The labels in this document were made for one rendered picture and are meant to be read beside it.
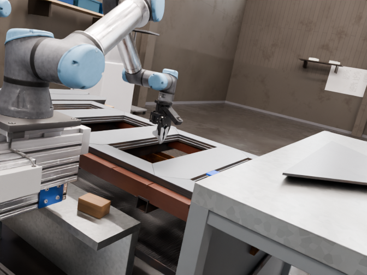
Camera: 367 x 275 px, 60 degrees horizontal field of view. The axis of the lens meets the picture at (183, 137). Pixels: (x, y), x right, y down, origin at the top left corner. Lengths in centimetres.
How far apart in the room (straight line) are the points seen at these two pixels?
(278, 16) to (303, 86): 260
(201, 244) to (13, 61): 66
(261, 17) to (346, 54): 316
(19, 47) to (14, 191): 37
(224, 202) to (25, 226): 129
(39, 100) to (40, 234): 83
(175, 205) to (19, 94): 57
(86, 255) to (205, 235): 84
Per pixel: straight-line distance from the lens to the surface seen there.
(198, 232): 63
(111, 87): 494
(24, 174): 85
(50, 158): 104
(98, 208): 117
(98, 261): 137
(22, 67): 95
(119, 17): 104
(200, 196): 61
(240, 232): 60
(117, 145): 149
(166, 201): 110
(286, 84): 1188
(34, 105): 95
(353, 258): 55
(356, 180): 85
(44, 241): 163
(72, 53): 85
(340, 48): 1172
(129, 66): 143
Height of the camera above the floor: 127
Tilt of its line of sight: 13 degrees down
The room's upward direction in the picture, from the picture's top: 11 degrees clockwise
